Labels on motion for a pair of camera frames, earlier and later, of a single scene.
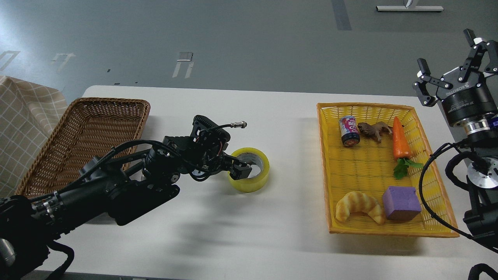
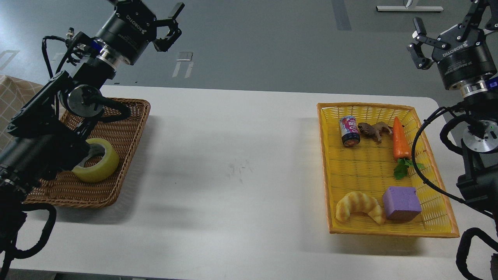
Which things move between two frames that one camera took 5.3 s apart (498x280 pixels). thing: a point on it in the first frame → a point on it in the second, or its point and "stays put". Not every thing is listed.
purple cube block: (401, 203) stays put
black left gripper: (201, 161) → (128, 32)
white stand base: (411, 8) stays put
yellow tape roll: (253, 184) → (106, 167)
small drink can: (349, 130) stays put
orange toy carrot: (402, 151) stays put
